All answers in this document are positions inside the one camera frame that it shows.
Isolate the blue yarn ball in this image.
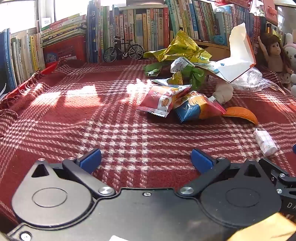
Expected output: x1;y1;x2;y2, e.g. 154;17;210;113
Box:
213;35;228;45

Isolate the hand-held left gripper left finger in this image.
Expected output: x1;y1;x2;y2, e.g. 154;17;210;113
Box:
30;148;116;198

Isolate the window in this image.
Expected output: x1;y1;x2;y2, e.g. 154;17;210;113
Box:
0;0;89;35

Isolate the white and orange carton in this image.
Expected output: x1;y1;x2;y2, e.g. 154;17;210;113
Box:
195;22;257;83

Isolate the stack of flat-lying books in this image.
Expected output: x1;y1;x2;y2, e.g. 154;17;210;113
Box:
40;13;88;48

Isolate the row of tall upright books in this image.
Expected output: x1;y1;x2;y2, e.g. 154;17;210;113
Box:
87;0;171;63

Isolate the beige crumpled tissue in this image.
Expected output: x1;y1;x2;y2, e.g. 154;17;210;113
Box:
212;82;233;103

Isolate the pale blue snack packet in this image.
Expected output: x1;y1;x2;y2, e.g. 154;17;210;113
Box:
151;78;179;87

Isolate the brown-haired doll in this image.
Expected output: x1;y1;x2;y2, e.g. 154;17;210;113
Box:
257;34;293;88

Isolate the red snack packet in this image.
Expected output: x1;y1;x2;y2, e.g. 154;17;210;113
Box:
137;85;192;118

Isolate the pink and white plush toy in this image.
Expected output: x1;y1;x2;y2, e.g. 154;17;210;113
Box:
283;32;296;93

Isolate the large gold foil wrapper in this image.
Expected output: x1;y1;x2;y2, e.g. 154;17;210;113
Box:
143;30;212;63

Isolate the row of leaning colourful books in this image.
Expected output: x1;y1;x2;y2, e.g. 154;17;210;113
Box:
168;0;286;43

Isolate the small white label card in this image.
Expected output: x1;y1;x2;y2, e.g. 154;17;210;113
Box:
41;17;55;30

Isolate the small white checked packet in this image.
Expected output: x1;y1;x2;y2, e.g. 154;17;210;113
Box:
253;130;278;157

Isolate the row of pale-spined books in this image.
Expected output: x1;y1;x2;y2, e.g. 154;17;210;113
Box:
9;29;46;87

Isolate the red printed box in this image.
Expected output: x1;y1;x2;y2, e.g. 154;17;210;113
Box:
43;35;88;68

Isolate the clear plastic bag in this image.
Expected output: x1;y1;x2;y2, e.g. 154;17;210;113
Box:
231;67;287;93

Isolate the small gold foil wrapper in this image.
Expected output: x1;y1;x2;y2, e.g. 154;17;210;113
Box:
170;71;185;85

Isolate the red plaid blanket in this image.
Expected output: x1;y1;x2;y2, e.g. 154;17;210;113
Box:
0;58;296;232

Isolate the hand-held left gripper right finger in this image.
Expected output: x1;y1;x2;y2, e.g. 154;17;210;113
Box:
177;148;266;198

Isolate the blue and orange snack packet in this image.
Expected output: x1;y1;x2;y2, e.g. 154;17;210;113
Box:
173;91;227;124

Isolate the green plastic wrapper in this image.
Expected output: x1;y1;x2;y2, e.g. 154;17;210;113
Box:
142;61;206;91

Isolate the white printed paper wrapper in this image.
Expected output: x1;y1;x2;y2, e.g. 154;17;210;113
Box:
171;57;197;75

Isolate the miniature black bicycle model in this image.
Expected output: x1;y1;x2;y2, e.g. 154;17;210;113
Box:
103;36;144;62

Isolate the orange peel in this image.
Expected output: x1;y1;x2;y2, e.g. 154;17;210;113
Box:
223;107;258;125

